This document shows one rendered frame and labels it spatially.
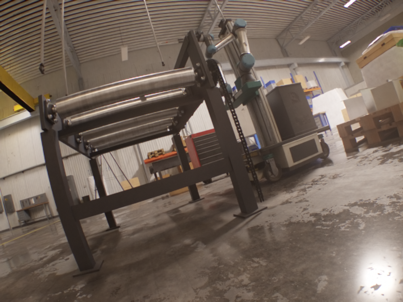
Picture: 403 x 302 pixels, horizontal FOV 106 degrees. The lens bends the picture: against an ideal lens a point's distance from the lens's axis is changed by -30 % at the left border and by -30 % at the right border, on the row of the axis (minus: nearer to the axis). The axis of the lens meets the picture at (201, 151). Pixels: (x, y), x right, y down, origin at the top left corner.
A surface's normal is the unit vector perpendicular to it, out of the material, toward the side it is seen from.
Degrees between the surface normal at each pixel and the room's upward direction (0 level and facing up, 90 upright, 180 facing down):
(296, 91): 90
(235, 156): 90
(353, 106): 90
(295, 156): 90
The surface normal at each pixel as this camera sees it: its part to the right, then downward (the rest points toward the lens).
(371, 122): -0.91, 0.27
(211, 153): 0.28, -0.16
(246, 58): 0.08, 0.04
